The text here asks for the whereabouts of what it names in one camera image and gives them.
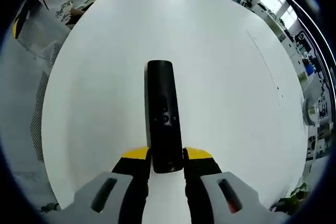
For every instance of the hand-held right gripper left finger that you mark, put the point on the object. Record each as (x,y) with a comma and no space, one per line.
(131,182)

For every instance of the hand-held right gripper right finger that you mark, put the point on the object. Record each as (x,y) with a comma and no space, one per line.
(202,182)

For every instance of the black remote control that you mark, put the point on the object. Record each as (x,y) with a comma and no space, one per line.
(161,90)

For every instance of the person's white printed top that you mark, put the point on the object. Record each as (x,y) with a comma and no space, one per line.
(50,16)

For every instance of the grey mesh office chair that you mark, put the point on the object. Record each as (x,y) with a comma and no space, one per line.
(39,98)

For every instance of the green potted plant white pot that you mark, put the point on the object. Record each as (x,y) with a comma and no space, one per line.
(291,200)

